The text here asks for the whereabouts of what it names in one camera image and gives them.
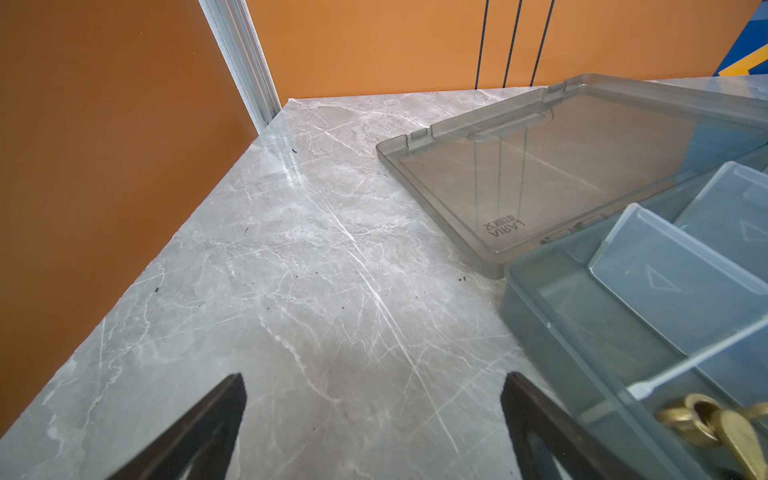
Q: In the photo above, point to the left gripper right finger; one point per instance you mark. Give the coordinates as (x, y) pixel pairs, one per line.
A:
(544, 437)

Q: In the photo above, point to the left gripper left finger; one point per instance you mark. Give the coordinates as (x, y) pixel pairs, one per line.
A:
(200, 444)

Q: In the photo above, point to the grey plastic organizer box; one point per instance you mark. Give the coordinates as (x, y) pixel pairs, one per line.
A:
(628, 220)

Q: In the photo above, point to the left aluminium corner post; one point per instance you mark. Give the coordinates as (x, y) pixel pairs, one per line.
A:
(232, 26)

